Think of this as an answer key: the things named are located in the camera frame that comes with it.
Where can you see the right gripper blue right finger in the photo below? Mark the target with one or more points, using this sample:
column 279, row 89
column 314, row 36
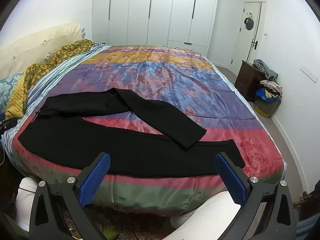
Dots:
column 278, row 218

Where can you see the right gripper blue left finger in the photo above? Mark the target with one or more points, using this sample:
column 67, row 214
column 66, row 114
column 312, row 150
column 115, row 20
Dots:
column 46, row 221

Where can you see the black pants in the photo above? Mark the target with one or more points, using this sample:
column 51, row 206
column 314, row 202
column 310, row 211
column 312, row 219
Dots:
column 62, row 134

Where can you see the white bedroom door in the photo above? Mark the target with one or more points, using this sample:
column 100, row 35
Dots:
column 248, row 42

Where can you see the white trousers left leg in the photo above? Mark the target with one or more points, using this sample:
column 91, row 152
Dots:
column 24, row 202

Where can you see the white trousers leg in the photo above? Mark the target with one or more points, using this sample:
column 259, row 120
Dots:
column 24, row 202
column 208, row 221

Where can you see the patterned floor rug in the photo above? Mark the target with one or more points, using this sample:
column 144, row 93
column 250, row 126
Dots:
column 120, row 225

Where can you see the white trousers right leg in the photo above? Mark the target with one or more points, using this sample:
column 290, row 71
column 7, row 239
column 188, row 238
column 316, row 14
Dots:
column 208, row 221

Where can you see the yellow floral blanket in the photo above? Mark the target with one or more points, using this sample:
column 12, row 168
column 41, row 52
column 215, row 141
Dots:
column 18, row 100

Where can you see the basket with clothes pile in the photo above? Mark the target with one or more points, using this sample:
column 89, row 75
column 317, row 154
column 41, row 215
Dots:
column 268, row 98

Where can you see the blue white striped sheet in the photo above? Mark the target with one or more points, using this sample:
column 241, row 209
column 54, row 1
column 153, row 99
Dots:
column 42, row 88

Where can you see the dark wooden nightstand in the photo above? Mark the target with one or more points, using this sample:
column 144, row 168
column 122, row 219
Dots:
column 248, row 81

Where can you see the grey garment on nightstand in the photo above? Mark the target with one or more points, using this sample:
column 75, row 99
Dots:
column 262, row 66

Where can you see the teal floral pillow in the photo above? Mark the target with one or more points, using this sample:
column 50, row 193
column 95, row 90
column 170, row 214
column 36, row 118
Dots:
column 6, row 87

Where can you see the colourful striped floral quilt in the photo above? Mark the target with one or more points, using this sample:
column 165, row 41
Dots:
column 188, row 81

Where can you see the cream padded headboard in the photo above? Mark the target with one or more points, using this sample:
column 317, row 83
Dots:
column 37, row 48

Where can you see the black round door hanging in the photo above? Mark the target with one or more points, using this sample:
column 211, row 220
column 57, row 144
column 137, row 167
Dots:
column 249, row 23

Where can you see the white wardrobe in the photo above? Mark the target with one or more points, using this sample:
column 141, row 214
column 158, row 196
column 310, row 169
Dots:
column 171, row 23

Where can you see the white wall switch plate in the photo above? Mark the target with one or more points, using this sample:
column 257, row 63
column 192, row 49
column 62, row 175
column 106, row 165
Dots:
column 309, row 73

